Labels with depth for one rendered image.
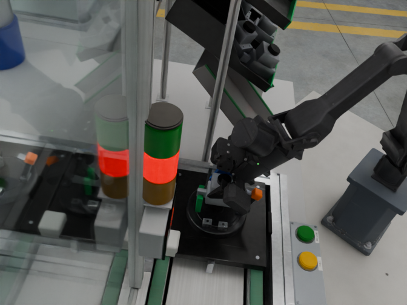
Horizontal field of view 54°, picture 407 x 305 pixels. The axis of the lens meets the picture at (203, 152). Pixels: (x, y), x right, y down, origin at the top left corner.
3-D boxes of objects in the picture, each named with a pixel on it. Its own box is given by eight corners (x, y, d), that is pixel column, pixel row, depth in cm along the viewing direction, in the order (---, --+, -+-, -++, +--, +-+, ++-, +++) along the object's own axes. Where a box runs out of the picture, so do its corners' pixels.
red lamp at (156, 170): (178, 160, 59) (181, 136, 55) (174, 186, 55) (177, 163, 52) (145, 154, 59) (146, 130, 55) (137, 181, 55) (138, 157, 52)
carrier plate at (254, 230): (263, 187, 105) (265, 181, 103) (264, 271, 88) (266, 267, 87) (172, 172, 104) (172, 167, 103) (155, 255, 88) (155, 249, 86)
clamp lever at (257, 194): (243, 207, 94) (263, 190, 89) (243, 213, 92) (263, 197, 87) (230, 201, 93) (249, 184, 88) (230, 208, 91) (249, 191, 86)
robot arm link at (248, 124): (307, 111, 78) (270, 85, 71) (326, 141, 73) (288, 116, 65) (264, 147, 83) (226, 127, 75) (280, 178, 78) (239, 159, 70)
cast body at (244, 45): (246, 56, 97) (264, 36, 92) (234, 57, 94) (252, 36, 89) (226, 29, 98) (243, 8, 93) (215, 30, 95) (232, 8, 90)
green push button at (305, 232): (311, 230, 97) (314, 226, 96) (312, 245, 94) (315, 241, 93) (295, 228, 97) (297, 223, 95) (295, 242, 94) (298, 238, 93)
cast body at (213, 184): (234, 192, 92) (240, 172, 87) (233, 208, 89) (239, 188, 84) (197, 187, 92) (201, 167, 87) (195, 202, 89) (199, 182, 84)
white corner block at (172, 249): (179, 239, 91) (180, 230, 88) (176, 258, 88) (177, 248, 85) (158, 236, 91) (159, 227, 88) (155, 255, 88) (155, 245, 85)
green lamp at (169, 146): (181, 135, 55) (185, 108, 52) (177, 162, 52) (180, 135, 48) (146, 129, 55) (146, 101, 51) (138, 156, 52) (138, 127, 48)
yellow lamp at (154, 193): (176, 181, 62) (178, 160, 59) (171, 208, 59) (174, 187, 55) (144, 177, 62) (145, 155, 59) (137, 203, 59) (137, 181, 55)
